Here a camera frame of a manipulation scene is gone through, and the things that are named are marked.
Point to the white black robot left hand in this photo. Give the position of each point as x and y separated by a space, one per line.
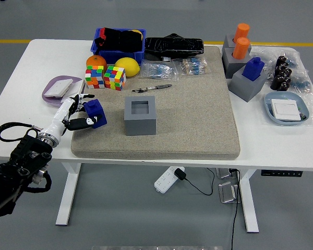
60 114

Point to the blue square seal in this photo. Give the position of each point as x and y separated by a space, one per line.
97 114
253 70

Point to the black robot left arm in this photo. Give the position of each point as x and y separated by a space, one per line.
23 161

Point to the grey cube seal holder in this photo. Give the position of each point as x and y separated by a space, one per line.
139 126
232 66
243 88
228 41

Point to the orange cylinder seal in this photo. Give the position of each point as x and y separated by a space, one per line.
242 31
241 48

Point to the purple tray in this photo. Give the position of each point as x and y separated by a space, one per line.
50 100

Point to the multicolour puzzle cube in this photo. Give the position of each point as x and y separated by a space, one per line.
94 78
114 78

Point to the orange fruit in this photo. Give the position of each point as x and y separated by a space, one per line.
96 61

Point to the white table leg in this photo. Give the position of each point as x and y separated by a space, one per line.
249 203
67 195

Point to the yellow lemon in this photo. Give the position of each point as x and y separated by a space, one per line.
127 66

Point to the blue plastic bin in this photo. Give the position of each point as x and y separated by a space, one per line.
120 56

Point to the black gloves bundle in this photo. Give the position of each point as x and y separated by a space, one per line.
122 39

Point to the small metal pliers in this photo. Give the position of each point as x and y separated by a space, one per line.
161 86

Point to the bag of blue resistors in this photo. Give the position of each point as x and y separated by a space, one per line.
159 70

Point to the yellow item in bin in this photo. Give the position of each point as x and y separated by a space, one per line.
138 32

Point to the white power strip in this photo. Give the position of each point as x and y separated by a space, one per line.
164 182

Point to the black plastic tray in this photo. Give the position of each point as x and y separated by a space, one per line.
172 45

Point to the grey-brown table mat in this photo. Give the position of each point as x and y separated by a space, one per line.
193 117

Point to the black power adapter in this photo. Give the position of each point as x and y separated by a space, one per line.
180 174

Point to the bag of tan resistors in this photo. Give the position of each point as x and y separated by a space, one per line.
194 66

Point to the metal floor socket box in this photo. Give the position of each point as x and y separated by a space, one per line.
224 174
228 192

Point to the black cylinder capacitor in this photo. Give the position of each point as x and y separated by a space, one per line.
288 73
285 86
277 81
282 61
279 70

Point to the light blue tray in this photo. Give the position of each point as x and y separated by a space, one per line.
284 95

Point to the black table control panel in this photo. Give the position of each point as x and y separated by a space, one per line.
281 173

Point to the white wall switch plate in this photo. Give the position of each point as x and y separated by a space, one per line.
77 88
58 88
287 110

